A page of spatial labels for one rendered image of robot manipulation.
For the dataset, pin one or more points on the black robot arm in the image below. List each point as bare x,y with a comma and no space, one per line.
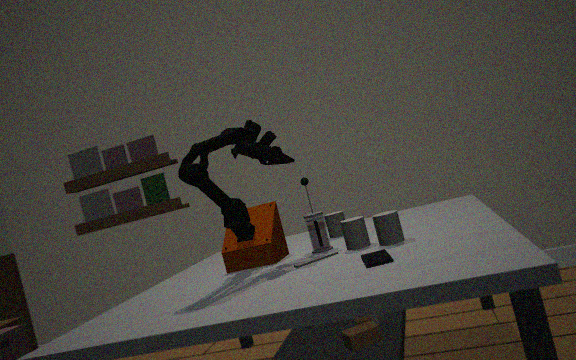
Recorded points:
235,212

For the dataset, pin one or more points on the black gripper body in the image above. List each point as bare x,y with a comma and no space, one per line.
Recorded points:
261,154

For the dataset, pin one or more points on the french press with black knob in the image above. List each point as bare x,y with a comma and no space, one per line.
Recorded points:
316,228

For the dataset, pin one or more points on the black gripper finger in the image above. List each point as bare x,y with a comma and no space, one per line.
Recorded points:
284,155
277,159

